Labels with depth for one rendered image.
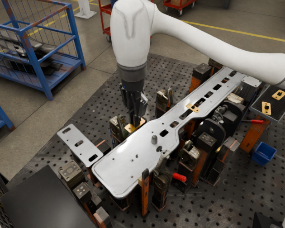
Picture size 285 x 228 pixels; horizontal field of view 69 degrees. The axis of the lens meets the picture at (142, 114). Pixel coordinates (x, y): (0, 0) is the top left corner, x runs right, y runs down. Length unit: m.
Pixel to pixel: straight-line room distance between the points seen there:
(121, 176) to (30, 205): 0.38
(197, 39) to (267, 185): 1.04
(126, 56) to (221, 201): 1.01
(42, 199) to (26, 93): 2.39
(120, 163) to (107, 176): 0.09
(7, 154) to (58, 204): 1.72
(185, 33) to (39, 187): 0.83
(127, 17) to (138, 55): 0.10
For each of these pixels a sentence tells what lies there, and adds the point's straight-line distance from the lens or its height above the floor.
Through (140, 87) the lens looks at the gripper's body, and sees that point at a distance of 0.66.
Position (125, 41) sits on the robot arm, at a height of 1.63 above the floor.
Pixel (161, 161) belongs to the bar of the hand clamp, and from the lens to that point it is 0.82.
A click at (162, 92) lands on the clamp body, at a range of 1.28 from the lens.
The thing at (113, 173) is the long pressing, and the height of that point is 1.00.
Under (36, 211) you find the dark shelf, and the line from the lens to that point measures 0.99.
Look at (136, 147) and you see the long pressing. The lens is 1.06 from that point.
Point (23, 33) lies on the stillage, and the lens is 2.52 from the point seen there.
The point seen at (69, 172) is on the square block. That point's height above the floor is 1.06.
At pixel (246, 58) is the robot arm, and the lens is 0.70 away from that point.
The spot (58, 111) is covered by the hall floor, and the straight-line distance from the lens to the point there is 2.81.
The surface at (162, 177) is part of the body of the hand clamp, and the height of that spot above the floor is 1.05.
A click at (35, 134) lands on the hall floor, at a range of 2.66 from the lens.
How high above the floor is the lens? 1.88
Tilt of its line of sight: 47 degrees down
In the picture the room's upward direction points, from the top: straight up
